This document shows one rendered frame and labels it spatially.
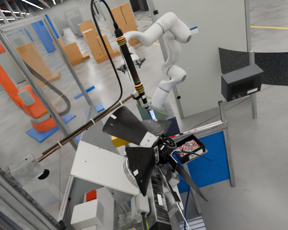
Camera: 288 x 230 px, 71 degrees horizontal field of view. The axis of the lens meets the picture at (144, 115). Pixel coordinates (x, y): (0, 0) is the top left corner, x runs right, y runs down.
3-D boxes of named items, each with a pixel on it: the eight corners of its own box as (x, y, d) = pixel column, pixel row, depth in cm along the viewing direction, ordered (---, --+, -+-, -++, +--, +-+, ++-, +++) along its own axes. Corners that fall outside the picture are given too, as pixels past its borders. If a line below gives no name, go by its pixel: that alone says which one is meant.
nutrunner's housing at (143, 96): (146, 110, 110) (113, 23, 86) (142, 108, 113) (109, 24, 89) (151, 106, 112) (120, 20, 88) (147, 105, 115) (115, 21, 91)
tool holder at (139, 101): (142, 111, 106) (136, 95, 101) (134, 108, 111) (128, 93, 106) (154, 101, 110) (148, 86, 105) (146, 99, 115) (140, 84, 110)
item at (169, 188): (159, 168, 116) (189, 230, 90) (156, 167, 114) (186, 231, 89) (161, 165, 115) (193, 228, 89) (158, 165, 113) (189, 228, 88)
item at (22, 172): (20, 190, 77) (6, 175, 73) (18, 181, 83) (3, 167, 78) (45, 171, 82) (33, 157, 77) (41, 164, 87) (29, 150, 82)
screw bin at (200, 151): (182, 165, 150) (179, 158, 147) (171, 152, 164) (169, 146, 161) (206, 151, 153) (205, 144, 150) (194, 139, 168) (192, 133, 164)
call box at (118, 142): (116, 149, 165) (111, 139, 160) (116, 141, 174) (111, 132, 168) (135, 143, 164) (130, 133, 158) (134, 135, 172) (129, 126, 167)
